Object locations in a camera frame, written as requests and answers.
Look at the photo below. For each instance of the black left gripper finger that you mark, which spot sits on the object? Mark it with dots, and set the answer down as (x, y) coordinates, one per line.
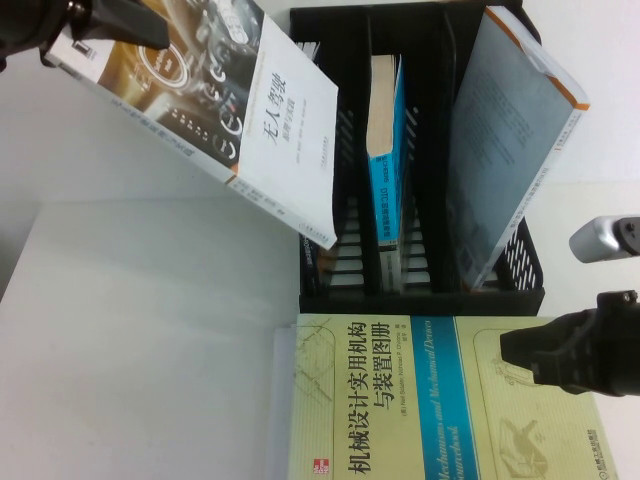
(135, 20)

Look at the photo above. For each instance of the black plastic book stand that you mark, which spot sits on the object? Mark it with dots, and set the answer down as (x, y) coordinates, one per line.
(430, 150)

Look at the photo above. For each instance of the blue book tan pages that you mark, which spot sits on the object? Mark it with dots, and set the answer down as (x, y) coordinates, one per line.
(384, 200)

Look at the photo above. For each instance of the yellow mechanical devices book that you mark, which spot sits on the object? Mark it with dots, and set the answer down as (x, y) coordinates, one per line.
(450, 400)

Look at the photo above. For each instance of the black spine robotics book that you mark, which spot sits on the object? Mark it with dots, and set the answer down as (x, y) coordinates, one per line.
(312, 265)

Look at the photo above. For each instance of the grey cover orange-edged book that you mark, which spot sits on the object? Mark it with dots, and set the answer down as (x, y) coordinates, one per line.
(495, 150)

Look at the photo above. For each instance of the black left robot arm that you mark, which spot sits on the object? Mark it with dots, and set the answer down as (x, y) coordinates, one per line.
(20, 25)

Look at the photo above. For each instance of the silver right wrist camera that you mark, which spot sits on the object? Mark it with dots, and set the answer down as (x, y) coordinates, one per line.
(595, 240)

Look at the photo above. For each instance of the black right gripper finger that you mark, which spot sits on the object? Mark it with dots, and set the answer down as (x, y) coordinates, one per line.
(570, 372)
(540, 340)

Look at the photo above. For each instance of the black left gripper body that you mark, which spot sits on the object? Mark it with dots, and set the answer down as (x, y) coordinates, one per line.
(72, 12)

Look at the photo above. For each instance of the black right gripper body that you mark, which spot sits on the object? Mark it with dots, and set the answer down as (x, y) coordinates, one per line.
(620, 345)

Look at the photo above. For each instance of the white self-driving car book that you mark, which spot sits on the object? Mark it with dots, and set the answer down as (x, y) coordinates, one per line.
(280, 125)

